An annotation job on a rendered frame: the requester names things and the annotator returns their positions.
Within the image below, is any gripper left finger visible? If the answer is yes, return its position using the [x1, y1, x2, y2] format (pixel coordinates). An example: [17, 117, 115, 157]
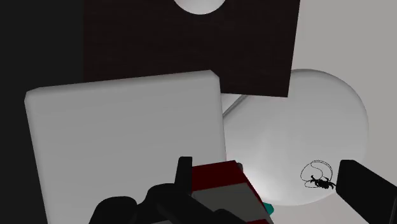
[88, 156, 218, 224]

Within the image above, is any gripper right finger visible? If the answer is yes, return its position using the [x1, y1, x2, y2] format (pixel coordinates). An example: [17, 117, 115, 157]
[335, 159, 397, 224]

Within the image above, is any red and grey box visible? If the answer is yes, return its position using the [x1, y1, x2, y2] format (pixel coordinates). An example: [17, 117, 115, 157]
[191, 160, 274, 224]

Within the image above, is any white toilet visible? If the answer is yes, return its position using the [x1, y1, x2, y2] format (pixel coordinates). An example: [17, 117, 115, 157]
[24, 68, 370, 224]

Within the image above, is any small teal object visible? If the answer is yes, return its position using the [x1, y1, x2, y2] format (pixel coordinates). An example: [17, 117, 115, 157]
[262, 202, 276, 217]

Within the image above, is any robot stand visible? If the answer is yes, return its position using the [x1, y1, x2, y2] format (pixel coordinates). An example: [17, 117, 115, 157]
[81, 0, 301, 98]

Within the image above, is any small black object with wire loops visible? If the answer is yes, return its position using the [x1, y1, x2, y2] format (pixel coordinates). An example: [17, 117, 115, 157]
[300, 159, 338, 190]

